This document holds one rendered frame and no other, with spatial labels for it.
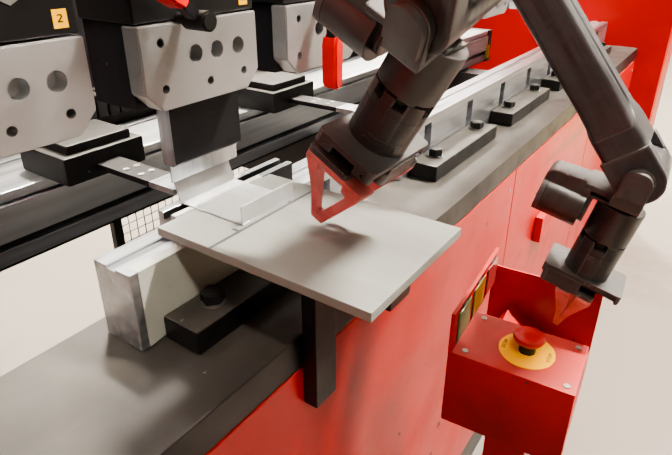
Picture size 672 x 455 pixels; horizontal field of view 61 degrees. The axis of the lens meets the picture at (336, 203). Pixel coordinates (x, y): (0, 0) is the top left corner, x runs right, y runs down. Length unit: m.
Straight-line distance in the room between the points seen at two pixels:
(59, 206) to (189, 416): 0.40
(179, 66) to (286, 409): 0.39
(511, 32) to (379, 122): 2.27
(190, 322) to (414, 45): 0.38
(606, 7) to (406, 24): 2.25
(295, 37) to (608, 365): 1.69
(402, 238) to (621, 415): 1.46
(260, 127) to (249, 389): 0.60
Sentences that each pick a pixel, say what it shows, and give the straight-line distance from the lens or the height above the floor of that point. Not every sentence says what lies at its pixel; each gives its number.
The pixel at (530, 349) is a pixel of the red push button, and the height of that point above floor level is 0.79.
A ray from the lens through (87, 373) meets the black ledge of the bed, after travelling 0.65.
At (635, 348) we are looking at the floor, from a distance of 2.24.
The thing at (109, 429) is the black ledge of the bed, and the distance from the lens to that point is 0.58.
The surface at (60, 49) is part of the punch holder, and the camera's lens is 0.49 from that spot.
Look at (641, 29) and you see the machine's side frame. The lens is 2.60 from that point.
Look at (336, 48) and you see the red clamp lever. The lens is 0.69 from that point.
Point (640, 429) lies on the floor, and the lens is 1.95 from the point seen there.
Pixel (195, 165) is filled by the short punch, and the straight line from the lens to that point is 0.66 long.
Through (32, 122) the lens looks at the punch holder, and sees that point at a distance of 0.49.
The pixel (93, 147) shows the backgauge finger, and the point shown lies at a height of 1.02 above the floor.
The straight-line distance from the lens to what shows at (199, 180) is 0.68.
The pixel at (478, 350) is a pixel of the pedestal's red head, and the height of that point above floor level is 0.78.
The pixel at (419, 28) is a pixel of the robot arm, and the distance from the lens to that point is 0.38.
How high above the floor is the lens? 1.28
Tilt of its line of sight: 25 degrees down
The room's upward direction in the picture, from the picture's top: straight up
